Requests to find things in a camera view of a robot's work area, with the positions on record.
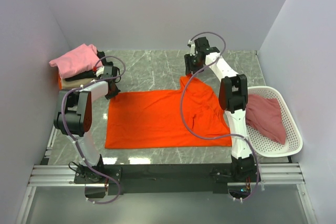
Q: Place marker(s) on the orange t-shirt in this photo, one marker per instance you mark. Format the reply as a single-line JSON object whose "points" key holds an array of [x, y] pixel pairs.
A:
{"points": [[152, 119], [59, 82]]}

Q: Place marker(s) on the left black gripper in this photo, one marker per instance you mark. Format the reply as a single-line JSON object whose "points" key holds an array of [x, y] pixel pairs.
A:
{"points": [[113, 92]]}

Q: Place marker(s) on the folded beige t-shirt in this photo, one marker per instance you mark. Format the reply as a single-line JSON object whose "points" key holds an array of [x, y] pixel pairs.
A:
{"points": [[74, 84]]}

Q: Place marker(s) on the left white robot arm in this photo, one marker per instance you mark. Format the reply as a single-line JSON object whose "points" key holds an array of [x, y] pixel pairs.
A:
{"points": [[73, 117]]}

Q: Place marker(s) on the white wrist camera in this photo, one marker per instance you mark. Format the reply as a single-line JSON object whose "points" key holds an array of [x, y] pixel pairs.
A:
{"points": [[191, 45], [98, 71]]}

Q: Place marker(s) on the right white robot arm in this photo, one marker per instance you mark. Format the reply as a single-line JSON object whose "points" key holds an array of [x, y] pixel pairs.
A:
{"points": [[233, 99]]}

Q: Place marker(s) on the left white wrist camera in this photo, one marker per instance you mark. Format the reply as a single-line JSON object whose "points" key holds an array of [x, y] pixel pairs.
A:
{"points": [[98, 71]]}

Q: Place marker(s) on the folded pink t-shirt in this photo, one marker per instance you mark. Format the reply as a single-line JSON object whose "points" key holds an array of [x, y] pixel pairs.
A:
{"points": [[79, 60]]}

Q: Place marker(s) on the folded orange t-shirt bottom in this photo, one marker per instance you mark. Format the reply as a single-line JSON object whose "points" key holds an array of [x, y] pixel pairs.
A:
{"points": [[59, 82]]}

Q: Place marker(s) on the white perforated laundry basket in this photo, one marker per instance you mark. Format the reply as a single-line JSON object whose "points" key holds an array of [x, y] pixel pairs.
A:
{"points": [[263, 145]]}

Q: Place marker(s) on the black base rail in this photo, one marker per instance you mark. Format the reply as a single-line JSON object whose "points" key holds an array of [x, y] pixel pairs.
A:
{"points": [[168, 178]]}

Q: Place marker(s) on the aluminium frame rail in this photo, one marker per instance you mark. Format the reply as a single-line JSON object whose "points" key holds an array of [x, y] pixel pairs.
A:
{"points": [[45, 175]]}

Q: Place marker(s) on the dusty red t-shirt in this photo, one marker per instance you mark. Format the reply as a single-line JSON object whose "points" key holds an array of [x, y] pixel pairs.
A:
{"points": [[265, 116]]}

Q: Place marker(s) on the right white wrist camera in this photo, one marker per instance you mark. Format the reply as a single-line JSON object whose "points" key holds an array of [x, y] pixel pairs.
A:
{"points": [[191, 45]]}

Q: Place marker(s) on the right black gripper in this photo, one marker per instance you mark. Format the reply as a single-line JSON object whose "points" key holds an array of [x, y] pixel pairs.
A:
{"points": [[191, 64]]}

